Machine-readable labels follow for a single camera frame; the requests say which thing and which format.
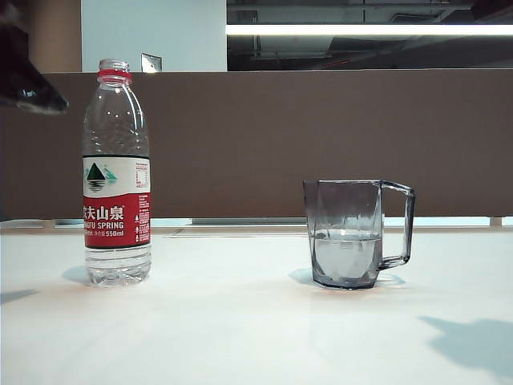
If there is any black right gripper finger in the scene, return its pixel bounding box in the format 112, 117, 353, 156
0, 15, 71, 116

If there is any red-label clear water bottle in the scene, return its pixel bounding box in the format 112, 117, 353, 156
81, 58, 154, 289

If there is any clear grey plastic mug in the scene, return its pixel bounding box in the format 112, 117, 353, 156
301, 178, 417, 291

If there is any beige pillar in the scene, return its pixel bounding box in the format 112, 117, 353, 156
15, 0, 83, 75

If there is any brown desk partition panel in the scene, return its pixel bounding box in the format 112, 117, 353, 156
0, 71, 513, 221

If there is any white ceiling light strip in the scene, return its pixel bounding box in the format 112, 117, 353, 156
225, 23, 513, 37

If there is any silver wall box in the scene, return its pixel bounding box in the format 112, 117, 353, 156
140, 52, 164, 74

